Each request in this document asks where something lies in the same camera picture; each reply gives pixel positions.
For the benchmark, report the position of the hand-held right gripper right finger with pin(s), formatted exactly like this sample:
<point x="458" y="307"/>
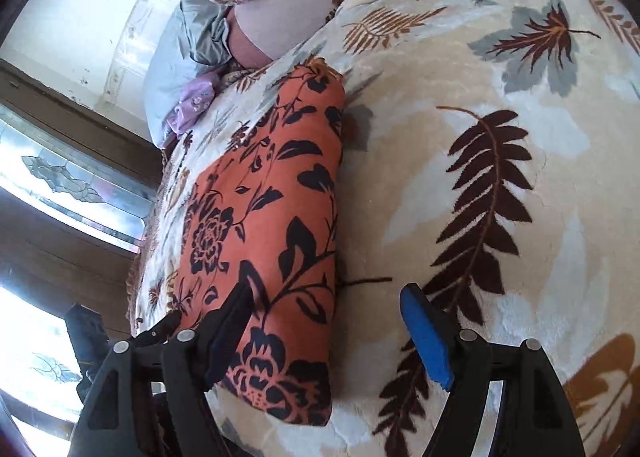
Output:
<point x="430" y="337"/>

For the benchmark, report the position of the orange floral shirt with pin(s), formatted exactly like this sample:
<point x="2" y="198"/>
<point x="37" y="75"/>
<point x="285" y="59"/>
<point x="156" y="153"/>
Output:
<point x="260" y="177"/>

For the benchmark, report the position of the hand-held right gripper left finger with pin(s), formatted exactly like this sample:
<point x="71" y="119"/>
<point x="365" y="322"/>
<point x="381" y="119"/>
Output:
<point x="227" y="337"/>

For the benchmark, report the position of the leaf print blanket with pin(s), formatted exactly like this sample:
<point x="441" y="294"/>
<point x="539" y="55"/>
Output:
<point x="430" y="77"/>

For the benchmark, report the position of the stained glass window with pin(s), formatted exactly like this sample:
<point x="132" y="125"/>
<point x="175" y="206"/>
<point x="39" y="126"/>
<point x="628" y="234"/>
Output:
<point x="75" y="172"/>

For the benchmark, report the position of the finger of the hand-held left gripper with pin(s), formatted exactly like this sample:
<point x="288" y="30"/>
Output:
<point x="155" y="329"/>

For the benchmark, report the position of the grey blue pillow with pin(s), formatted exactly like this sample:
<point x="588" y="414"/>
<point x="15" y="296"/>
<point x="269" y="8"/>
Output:
<point x="170" y="62"/>

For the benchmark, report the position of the purple floral cloth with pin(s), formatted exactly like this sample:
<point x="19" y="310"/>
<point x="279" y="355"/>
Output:
<point x="192" y="99"/>

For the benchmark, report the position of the pink beige cushion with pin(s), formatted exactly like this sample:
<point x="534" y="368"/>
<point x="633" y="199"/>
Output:
<point x="300" y="17"/>

